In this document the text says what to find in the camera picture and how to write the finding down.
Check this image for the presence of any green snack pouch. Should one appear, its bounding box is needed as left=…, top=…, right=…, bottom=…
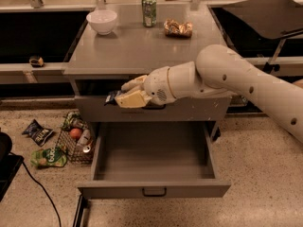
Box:
left=30, top=147, right=67, bottom=167

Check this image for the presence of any golden snack bag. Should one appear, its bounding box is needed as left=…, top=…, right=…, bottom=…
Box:
left=164, top=19, right=193, bottom=38

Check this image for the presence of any black cable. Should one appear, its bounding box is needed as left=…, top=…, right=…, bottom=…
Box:
left=9, top=152, right=62, bottom=227

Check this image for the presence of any dark blue rxbar wrapper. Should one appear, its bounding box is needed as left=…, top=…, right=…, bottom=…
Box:
left=104, top=90, right=122, bottom=105

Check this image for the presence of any black object left edge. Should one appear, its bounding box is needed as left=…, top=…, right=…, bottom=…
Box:
left=0, top=132, right=24, bottom=201

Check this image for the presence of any green bag in basket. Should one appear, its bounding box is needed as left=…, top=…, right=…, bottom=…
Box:
left=62, top=112, right=87, bottom=131

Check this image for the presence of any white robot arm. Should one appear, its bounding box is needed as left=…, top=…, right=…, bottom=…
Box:
left=115, top=44, right=303, bottom=142

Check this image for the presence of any metal can in basket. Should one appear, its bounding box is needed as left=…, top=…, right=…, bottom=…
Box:
left=82, top=141, right=94, bottom=155

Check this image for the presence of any white bowl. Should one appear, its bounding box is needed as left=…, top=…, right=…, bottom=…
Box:
left=86, top=9, right=117, bottom=35

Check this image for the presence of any blue chip bag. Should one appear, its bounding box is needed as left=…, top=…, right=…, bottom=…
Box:
left=22, top=119, right=53, bottom=147

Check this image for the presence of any white bottle in basket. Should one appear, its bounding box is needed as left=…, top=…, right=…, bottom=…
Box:
left=77, top=129, right=91, bottom=147

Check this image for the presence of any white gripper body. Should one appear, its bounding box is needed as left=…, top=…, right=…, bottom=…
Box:
left=143, top=66, right=176, bottom=105

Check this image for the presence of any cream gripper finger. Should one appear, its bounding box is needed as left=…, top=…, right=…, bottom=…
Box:
left=115, top=90, right=152, bottom=108
left=121, top=75, right=147, bottom=93

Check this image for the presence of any wire basket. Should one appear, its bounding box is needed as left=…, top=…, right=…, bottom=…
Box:
left=55, top=111, right=96, bottom=165

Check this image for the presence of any green soda can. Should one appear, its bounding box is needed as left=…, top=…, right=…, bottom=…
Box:
left=141, top=0, right=156, bottom=27

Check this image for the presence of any black tray on stand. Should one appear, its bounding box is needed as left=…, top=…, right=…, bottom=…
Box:
left=210, top=0, right=303, bottom=59

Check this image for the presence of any grey drawer cabinet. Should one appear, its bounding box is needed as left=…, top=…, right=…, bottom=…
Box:
left=64, top=3, right=224, bottom=136

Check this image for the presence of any orange fruit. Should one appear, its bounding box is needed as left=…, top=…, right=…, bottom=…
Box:
left=69, top=128, right=82, bottom=140

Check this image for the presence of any open grey middle drawer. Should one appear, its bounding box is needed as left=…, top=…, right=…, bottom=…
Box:
left=78, top=121, right=231, bottom=199

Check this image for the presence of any closed grey upper drawer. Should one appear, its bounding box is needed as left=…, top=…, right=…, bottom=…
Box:
left=75, top=96, right=230, bottom=122

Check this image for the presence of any yellow tape measure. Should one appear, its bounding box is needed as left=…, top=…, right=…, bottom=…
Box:
left=29, top=56, right=45, bottom=67

